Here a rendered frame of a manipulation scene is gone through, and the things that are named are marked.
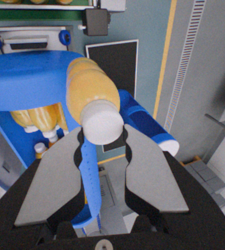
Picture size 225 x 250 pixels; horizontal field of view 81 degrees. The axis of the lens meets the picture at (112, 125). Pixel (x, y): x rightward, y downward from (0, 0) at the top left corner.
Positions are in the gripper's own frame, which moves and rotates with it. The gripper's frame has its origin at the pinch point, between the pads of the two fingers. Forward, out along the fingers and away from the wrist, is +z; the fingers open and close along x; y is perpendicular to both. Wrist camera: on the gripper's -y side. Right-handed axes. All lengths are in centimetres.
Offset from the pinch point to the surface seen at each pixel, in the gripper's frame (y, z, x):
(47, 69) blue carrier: -3.1, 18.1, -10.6
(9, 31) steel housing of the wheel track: -12, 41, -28
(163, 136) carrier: 46, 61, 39
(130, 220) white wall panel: 487, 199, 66
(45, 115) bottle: 8.4, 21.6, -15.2
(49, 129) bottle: 13.5, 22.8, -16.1
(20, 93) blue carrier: 0.5, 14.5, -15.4
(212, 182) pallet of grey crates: 275, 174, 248
